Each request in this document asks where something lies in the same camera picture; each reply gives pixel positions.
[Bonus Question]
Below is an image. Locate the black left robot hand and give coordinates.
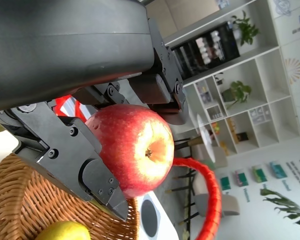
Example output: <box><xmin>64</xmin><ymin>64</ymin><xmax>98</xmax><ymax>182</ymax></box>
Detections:
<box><xmin>0</xmin><ymin>0</ymin><xmax>190</xmax><ymax>222</ymax></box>

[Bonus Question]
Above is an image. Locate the red apple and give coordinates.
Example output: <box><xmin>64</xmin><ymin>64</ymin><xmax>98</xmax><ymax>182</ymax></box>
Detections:
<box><xmin>84</xmin><ymin>104</ymin><xmax>175</xmax><ymax>200</ymax></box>

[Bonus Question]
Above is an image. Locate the wicker basket with red handle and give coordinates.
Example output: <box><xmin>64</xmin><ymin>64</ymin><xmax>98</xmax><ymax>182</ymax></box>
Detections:
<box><xmin>0</xmin><ymin>152</ymin><xmax>222</xmax><ymax>240</ymax></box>

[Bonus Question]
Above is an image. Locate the yellow-green apple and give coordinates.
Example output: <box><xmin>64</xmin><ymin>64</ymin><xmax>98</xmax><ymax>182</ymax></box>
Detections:
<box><xmin>34</xmin><ymin>220</ymin><xmax>92</xmax><ymax>240</ymax></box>

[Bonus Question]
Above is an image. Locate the red ribbon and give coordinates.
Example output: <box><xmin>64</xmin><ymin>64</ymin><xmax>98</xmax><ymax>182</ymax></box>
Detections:
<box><xmin>54</xmin><ymin>96</ymin><xmax>86</xmax><ymax>124</ymax></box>

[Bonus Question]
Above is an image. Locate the black display cabinet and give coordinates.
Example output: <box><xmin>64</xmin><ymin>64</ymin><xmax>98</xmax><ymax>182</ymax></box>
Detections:
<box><xmin>172</xmin><ymin>21</ymin><xmax>241</xmax><ymax>81</ymax></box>

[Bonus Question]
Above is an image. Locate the round white side table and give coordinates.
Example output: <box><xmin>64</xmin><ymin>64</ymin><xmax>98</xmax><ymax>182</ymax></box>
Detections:
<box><xmin>196</xmin><ymin>113</ymin><xmax>216</xmax><ymax>161</ymax></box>

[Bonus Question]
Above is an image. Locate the green potted plant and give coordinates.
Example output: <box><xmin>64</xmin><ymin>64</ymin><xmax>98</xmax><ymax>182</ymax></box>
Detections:
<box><xmin>230</xmin><ymin>9</ymin><xmax>261</xmax><ymax>46</ymax></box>
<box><xmin>221</xmin><ymin>80</ymin><xmax>253</xmax><ymax>110</ymax></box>

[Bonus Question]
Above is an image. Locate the grey table grommet with hole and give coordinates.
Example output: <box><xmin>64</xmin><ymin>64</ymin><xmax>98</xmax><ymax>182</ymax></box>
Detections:
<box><xmin>139</xmin><ymin>192</ymin><xmax>164</xmax><ymax>239</ymax></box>

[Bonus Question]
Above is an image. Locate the white shelf unit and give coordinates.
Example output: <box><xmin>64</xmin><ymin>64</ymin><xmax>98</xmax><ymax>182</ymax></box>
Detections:
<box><xmin>164</xmin><ymin>0</ymin><xmax>300</xmax><ymax>156</ymax></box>

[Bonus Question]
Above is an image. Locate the large leafy floor plant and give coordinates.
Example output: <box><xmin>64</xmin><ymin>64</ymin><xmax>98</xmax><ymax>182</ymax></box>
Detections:
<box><xmin>259</xmin><ymin>188</ymin><xmax>300</xmax><ymax>226</ymax></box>

